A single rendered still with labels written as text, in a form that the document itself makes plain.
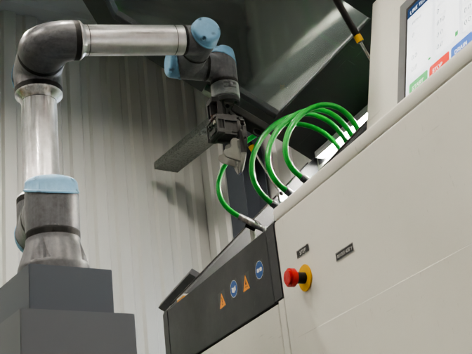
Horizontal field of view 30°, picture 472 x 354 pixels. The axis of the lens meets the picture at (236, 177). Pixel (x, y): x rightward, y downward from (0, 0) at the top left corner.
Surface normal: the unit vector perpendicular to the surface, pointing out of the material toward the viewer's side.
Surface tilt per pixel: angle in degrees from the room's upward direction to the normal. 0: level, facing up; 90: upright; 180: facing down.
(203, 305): 90
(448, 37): 76
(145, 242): 90
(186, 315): 90
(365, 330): 90
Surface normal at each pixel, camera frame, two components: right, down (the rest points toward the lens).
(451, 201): -0.91, -0.06
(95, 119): 0.54, -0.38
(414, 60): -0.91, -0.28
